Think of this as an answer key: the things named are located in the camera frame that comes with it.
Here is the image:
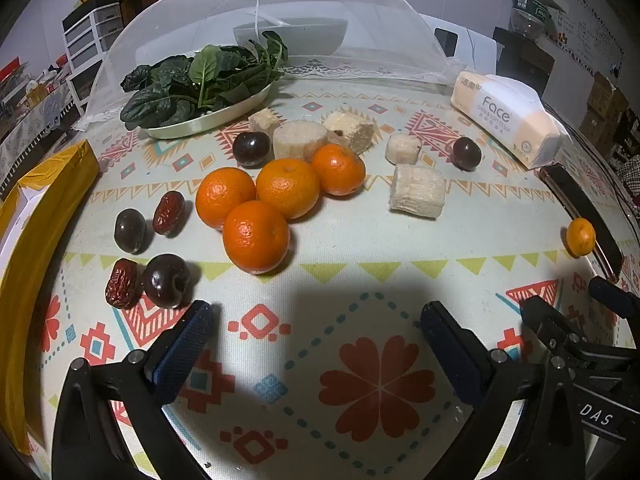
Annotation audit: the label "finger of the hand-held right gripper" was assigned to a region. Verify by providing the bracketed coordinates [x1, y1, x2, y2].
[519, 294, 575, 357]
[588, 276, 640, 319]

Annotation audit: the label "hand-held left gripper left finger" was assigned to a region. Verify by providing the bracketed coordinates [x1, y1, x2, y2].
[51, 300, 217, 480]

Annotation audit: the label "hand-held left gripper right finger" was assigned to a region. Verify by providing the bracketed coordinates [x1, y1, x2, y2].
[420, 301, 588, 480]

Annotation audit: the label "dark purple plum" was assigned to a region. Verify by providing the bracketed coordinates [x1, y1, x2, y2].
[452, 136, 483, 172]
[114, 208, 149, 254]
[232, 131, 272, 169]
[142, 254, 192, 309]

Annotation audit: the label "red dried date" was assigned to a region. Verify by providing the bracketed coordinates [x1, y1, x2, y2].
[152, 191, 187, 236]
[105, 258, 140, 309]

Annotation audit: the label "yellow rimmed white tray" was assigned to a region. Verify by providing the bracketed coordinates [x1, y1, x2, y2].
[0, 140, 101, 456]

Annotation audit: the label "small orange mandarin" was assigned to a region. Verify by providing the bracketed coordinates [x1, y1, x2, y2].
[566, 217, 597, 257]

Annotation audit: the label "black smartphone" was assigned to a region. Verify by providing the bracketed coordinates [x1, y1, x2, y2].
[539, 164, 626, 278]

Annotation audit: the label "patterned tablecloth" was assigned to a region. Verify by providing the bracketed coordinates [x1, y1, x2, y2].
[10, 62, 640, 480]

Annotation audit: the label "stack of cardboard boxes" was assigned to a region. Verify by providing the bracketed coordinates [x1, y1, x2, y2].
[581, 72, 632, 153]

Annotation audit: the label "tissue pack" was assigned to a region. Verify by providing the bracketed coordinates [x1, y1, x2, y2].
[450, 71, 573, 170]

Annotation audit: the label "pale green oval plate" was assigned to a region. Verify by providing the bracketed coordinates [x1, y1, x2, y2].
[140, 82, 273, 140]

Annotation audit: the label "beige cake chunk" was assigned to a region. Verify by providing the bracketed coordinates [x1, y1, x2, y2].
[322, 111, 376, 155]
[248, 107, 286, 136]

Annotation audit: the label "black water dispenser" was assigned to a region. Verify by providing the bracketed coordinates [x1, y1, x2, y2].
[494, 26, 556, 97]

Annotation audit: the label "spinach leaves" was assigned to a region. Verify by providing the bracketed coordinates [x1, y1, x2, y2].
[120, 31, 290, 131]

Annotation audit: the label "white appliance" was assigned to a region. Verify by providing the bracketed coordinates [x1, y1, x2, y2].
[420, 14, 497, 77]

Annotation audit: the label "cloth-covered side table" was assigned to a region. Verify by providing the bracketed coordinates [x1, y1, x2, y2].
[0, 57, 83, 171]

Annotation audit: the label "clear plastic water bottle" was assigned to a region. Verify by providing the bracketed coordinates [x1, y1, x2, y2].
[510, 0, 568, 41]

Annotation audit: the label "white mesh food cover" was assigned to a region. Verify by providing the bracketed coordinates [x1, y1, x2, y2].
[75, 0, 466, 133]

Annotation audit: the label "white plastic drawer unit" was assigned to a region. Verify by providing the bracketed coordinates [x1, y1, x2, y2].
[62, 0, 123, 73]

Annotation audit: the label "white wall poster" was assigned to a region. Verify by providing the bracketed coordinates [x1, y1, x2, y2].
[542, 0, 626, 66]

